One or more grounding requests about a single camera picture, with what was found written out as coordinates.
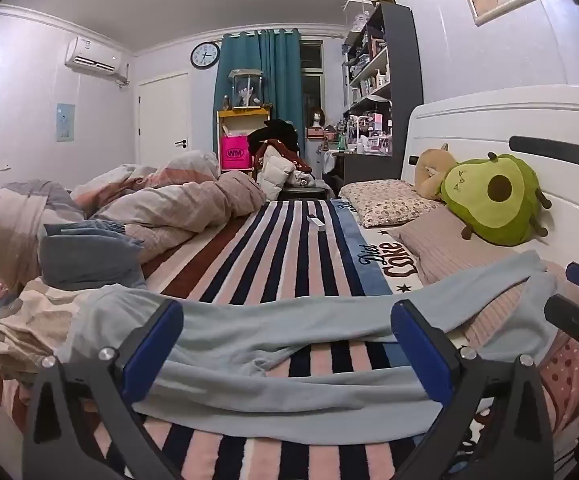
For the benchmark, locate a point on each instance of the mannequin head with wig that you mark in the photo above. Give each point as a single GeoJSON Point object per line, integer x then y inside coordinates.
{"type": "Point", "coordinates": [316, 119]}

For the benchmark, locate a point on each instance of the dark bench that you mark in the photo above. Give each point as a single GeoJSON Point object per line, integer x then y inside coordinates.
{"type": "Point", "coordinates": [304, 192]}

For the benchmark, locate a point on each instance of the white puffer jacket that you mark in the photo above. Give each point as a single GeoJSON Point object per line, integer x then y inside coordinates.
{"type": "Point", "coordinates": [274, 175]}

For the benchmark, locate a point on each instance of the dark cluttered shelf unit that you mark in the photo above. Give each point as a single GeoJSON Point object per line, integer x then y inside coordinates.
{"type": "Point", "coordinates": [404, 85]}

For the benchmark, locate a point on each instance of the window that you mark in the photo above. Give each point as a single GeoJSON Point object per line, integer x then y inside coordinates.
{"type": "Point", "coordinates": [311, 75]}

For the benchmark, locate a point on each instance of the glass display case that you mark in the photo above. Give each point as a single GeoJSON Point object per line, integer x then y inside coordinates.
{"type": "Point", "coordinates": [244, 90]}

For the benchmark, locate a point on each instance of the round wall clock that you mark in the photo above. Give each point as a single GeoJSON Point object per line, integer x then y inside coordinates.
{"type": "Point", "coordinates": [205, 55]}

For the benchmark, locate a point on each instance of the pink polka dot sheet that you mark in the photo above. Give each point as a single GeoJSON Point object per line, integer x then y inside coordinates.
{"type": "Point", "coordinates": [564, 365]}

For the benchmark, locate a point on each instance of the tan plush toy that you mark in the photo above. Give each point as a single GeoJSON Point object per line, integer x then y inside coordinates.
{"type": "Point", "coordinates": [429, 170]}

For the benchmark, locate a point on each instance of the small white box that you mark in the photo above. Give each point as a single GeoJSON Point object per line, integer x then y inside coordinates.
{"type": "Point", "coordinates": [316, 222]}

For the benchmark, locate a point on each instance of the green avocado plush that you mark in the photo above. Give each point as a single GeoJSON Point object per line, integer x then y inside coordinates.
{"type": "Point", "coordinates": [489, 210]}

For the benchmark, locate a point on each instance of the pink pillow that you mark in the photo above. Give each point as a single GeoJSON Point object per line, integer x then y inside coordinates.
{"type": "Point", "coordinates": [444, 245]}

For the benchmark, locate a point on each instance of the white headboard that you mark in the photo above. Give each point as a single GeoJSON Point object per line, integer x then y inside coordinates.
{"type": "Point", "coordinates": [494, 120]}

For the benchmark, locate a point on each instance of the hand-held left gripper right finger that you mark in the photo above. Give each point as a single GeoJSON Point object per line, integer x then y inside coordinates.
{"type": "Point", "coordinates": [422, 355]}

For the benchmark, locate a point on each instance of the floral pillow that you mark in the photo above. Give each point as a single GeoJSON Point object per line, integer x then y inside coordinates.
{"type": "Point", "coordinates": [384, 202]}

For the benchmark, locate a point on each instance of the light blue pants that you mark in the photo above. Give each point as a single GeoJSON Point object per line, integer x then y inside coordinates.
{"type": "Point", "coordinates": [269, 330]}

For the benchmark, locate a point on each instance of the pink patchwork quilt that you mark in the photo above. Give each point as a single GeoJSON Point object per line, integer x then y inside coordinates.
{"type": "Point", "coordinates": [184, 205]}

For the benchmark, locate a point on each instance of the cream patterned cloth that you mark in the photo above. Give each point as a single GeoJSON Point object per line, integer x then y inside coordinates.
{"type": "Point", "coordinates": [34, 325]}

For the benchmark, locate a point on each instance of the white air conditioner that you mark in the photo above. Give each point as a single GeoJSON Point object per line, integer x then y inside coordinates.
{"type": "Point", "coordinates": [92, 55]}

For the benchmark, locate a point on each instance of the white door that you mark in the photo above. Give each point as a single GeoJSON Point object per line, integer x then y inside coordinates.
{"type": "Point", "coordinates": [162, 120]}

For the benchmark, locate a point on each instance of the yellow shelf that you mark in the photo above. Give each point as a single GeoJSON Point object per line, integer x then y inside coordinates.
{"type": "Point", "coordinates": [244, 112]}

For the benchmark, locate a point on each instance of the teal curtain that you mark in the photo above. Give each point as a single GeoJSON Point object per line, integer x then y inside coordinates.
{"type": "Point", "coordinates": [274, 75]}

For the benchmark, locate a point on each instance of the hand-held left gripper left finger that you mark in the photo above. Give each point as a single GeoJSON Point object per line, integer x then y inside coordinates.
{"type": "Point", "coordinates": [154, 350]}

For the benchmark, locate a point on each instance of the light blue wall poster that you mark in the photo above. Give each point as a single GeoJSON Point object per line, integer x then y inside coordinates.
{"type": "Point", "coordinates": [65, 122]}

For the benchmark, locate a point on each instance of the striped blanket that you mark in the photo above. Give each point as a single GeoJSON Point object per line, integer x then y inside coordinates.
{"type": "Point", "coordinates": [289, 250]}

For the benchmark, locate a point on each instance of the pink shopping bag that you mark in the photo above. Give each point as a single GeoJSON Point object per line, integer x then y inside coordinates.
{"type": "Point", "coordinates": [235, 152]}

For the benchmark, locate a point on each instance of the folded blue denim pants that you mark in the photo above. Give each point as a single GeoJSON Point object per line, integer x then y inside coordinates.
{"type": "Point", "coordinates": [89, 260]}

